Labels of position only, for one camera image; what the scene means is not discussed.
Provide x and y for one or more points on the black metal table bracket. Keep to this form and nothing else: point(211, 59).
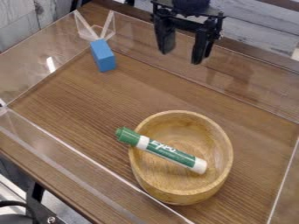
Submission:
point(43, 215)

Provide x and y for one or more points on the brown wooden bowl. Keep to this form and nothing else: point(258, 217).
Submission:
point(187, 169)

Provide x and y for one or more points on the blue rectangular block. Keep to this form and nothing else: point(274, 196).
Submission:
point(103, 55)

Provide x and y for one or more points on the clear acrylic tray wall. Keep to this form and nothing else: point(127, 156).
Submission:
point(64, 108)

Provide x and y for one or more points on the green Expo marker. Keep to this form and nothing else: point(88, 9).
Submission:
point(162, 150)

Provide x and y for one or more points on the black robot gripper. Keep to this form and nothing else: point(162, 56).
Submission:
point(189, 15)

